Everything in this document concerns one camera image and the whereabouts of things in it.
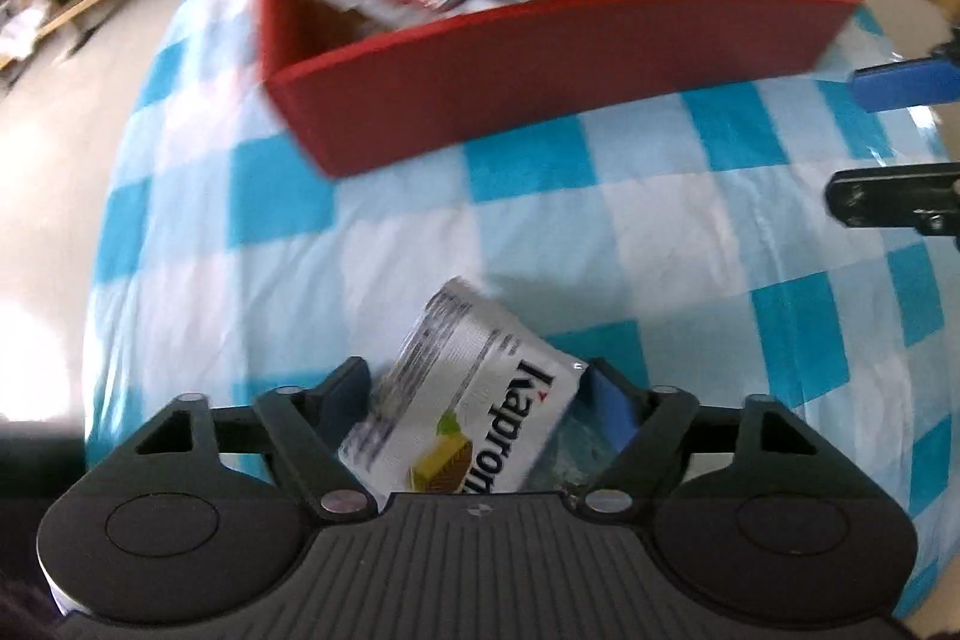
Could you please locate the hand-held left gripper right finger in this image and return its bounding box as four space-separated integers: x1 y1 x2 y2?
576 359 815 519

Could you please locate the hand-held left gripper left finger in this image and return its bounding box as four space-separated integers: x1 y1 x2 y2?
136 355 374 521

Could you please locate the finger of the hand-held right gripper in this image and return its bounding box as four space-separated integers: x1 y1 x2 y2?
825 164 960 240
851 51 960 114

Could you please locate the white wafer packet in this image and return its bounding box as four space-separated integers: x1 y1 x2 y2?
337 276 586 497

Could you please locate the red cardboard box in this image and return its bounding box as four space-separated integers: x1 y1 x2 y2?
259 0 863 178

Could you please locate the blue checkered tablecloth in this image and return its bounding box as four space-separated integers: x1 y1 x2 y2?
81 0 953 618

